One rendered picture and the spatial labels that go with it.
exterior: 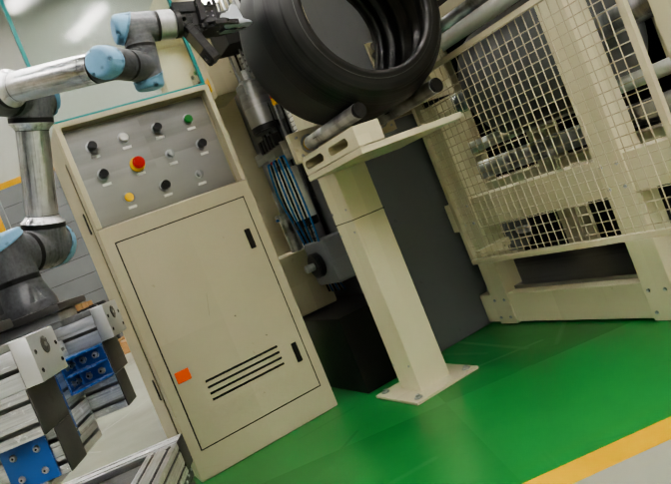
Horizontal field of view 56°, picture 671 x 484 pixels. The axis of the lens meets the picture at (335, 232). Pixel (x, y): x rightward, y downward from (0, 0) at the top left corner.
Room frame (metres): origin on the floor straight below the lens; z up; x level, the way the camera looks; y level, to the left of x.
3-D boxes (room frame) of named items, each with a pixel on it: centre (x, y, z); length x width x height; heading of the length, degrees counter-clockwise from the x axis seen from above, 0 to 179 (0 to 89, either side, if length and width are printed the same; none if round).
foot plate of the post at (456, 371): (2.17, -0.10, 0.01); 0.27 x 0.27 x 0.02; 27
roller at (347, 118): (1.88, -0.11, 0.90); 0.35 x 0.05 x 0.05; 27
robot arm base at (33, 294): (1.69, 0.83, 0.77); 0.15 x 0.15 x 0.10
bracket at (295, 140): (2.11, -0.15, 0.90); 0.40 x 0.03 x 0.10; 117
